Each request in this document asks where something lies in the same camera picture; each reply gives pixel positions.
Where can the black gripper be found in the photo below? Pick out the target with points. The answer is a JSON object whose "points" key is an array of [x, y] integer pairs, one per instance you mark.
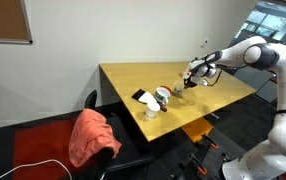
{"points": [[193, 76]]}

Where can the small glass jar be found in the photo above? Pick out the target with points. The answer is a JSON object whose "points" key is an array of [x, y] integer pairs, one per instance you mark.
{"points": [[178, 88]]}

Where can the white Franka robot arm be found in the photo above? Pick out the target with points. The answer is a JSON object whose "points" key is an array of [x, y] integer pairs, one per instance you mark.
{"points": [[283, 100]]}

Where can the white paper cup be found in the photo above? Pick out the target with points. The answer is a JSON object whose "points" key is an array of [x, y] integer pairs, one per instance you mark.
{"points": [[152, 111]]}

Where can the white mug with green band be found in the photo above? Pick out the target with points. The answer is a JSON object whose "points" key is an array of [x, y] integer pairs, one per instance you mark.
{"points": [[161, 96]]}

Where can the dark grey base board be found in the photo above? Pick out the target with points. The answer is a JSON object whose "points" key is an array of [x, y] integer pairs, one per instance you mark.
{"points": [[223, 143]]}

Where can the black office chair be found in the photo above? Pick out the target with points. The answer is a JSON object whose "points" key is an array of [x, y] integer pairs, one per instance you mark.
{"points": [[90, 98]]}

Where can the glass window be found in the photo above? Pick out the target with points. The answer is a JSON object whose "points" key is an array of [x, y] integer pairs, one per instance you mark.
{"points": [[266, 23]]}

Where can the red-orange cloth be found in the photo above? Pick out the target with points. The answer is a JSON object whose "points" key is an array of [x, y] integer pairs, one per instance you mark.
{"points": [[89, 133]]}

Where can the framed cork board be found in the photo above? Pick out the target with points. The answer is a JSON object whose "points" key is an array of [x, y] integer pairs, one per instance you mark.
{"points": [[3, 20]]}

